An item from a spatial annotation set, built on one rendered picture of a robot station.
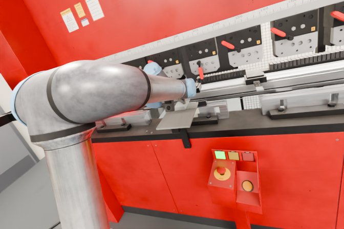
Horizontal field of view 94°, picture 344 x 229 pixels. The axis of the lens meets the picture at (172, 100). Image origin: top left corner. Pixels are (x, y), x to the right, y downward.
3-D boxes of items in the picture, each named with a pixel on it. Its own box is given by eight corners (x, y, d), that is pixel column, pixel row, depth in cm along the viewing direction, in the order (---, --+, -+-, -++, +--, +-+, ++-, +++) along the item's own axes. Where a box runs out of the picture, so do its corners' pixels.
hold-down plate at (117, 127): (97, 133, 128) (95, 130, 127) (102, 129, 133) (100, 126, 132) (127, 131, 117) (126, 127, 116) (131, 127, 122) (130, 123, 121)
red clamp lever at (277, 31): (273, 26, 66) (295, 37, 65) (270, 26, 70) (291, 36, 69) (270, 30, 67) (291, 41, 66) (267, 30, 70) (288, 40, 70)
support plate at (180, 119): (156, 130, 83) (155, 128, 82) (171, 107, 105) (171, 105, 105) (190, 127, 76) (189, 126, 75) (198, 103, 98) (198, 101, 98)
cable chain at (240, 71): (197, 83, 134) (196, 78, 132) (198, 81, 139) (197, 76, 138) (245, 74, 120) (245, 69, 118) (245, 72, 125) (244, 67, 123)
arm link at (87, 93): (97, 37, 21) (194, 73, 66) (46, 56, 25) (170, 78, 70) (109, 124, 21) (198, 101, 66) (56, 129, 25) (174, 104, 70)
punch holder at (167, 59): (160, 82, 97) (151, 54, 91) (165, 77, 104) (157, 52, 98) (184, 77, 91) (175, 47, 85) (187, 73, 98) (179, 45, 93)
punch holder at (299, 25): (276, 59, 74) (274, 20, 68) (271, 55, 81) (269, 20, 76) (317, 50, 68) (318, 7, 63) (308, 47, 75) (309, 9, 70)
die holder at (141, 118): (97, 129, 135) (92, 119, 132) (102, 126, 140) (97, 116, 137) (148, 125, 116) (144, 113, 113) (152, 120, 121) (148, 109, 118)
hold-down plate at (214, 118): (170, 127, 104) (169, 123, 103) (173, 123, 109) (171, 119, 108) (218, 123, 93) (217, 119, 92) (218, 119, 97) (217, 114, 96)
